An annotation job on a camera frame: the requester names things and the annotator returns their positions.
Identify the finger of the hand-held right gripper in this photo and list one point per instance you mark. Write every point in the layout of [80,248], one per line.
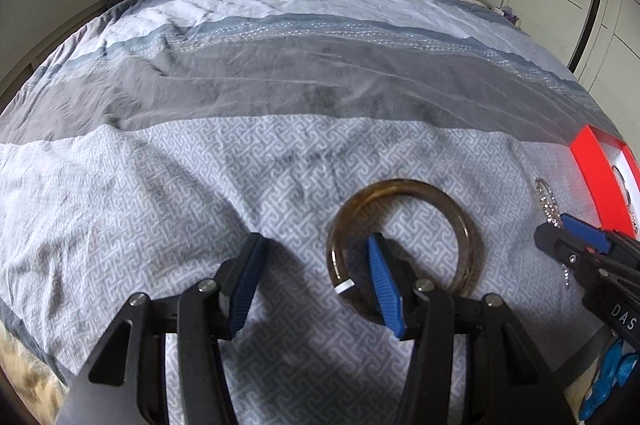
[587,232]
[560,245]

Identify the red jewelry box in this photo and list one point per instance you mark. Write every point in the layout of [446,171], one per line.
[592,170]

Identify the striped duvet cover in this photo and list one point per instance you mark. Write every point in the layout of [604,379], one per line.
[280,95]

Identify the wooden bedside frame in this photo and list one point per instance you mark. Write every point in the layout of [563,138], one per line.
[45,45]

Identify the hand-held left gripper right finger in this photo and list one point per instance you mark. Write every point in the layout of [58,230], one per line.
[385,285]

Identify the person's right hand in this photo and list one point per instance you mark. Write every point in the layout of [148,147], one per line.
[612,370]

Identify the brown stone bangle with tag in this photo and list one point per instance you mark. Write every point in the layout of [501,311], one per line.
[405,186]

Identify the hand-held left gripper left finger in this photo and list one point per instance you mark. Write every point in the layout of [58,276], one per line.
[245,285]

